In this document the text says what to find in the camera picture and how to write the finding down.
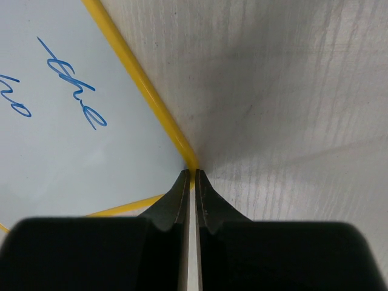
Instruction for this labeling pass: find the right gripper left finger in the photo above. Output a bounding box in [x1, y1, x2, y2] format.
[1, 170, 190, 290]

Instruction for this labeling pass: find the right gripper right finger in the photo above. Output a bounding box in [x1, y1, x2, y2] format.
[195, 170, 384, 290]

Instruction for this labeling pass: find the yellow framed whiteboard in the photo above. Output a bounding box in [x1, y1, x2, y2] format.
[1, 1, 198, 232]

